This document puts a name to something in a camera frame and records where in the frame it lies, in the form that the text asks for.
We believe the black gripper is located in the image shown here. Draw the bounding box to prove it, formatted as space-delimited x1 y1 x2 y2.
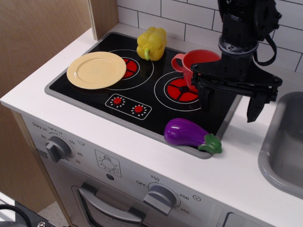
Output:
191 54 283 122

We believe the red plastic cup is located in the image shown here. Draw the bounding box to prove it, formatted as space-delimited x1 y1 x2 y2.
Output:
171 49 221 93

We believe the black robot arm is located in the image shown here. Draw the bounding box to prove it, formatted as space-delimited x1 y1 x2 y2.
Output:
190 0 283 122

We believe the cream yellow plate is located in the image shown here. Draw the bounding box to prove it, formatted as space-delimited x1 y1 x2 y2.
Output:
67 52 126 90

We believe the purple toy eggplant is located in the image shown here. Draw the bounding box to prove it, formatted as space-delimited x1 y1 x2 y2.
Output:
164 118 222 155

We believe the black toy stove top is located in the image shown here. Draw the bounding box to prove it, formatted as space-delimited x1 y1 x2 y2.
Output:
45 32 242 160

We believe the grey toy sink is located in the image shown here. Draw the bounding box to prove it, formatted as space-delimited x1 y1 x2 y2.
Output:
258 92 303 199

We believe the red right stove button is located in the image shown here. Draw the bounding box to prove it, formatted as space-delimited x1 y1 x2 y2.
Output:
134 105 144 114

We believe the red stove button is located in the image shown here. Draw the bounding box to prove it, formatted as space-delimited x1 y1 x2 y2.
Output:
134 105 144 114
113 97 122 105

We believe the yellow toy bell pepper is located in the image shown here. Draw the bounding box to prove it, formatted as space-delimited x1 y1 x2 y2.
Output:
136 26 167 61

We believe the red left stove button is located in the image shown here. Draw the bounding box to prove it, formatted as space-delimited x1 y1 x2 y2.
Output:
113 97 122 105

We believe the grey temperature knob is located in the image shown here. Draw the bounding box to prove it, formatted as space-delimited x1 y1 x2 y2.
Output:
143 184 177 216

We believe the grey timer knob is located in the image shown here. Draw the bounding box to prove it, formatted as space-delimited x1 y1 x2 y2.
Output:
45 136 71 163

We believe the black device bottom left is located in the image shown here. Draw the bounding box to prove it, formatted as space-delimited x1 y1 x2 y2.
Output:
0 201 56 227

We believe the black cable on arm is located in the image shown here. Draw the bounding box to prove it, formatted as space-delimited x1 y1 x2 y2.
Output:
252 33 277 67

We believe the grey oven door handle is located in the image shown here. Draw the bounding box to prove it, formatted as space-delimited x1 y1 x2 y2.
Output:
79 183 146 225

